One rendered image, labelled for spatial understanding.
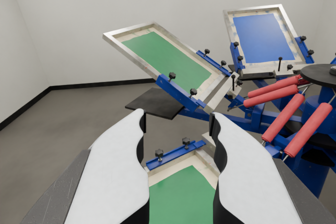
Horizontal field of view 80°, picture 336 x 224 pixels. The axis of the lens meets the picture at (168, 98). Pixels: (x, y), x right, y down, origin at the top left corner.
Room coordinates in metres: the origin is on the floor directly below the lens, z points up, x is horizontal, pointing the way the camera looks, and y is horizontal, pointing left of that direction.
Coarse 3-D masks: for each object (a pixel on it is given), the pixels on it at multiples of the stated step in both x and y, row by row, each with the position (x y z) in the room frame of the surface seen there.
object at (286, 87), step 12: (276, 84) 1.10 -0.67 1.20; (288, 84) 1.06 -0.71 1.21; (300, 84) 1.25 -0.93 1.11; (252, 96) 1.16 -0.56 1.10; (264, 96) 1.02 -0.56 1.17; (276, 96) 0.98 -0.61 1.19; (300, 96) 0.88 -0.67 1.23; (288, 108) 0.86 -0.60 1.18; (324, 108) 0.77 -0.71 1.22; (276, 120) 0.84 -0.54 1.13; (312, 120) 0.75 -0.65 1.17; (264, 132) 0.82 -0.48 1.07; (276, 132) 0.80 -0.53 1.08; (300, 132) 0.73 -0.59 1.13; (312, 132) 0.72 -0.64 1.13; (288, 144) 0.71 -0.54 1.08; (300, 144) 0.69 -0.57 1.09
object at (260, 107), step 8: (288, 96) 1.23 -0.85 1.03; (264, 104) 1.15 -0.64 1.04; (280, 104) 1.23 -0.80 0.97; (248, 112) 1.09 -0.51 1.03; (256, 112) 1.05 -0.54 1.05; (264, 112) 1.08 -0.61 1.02; (272, 112) 1.07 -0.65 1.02; (256, 120) 1.04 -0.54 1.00; (264, 120) 1.05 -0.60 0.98; (272, 120) 1.03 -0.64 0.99; (296, 120) 0.96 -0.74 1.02; (256, 128) 1.03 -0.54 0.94; (280, 136) 0.80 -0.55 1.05; (288, 136) 0.83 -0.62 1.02; (272, 144) 0.80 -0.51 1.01; (280, 144) 0.76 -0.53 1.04; (304, 144) 0.81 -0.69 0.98; (288, 160) 0.71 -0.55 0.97; (296, 160) 0.70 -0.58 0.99
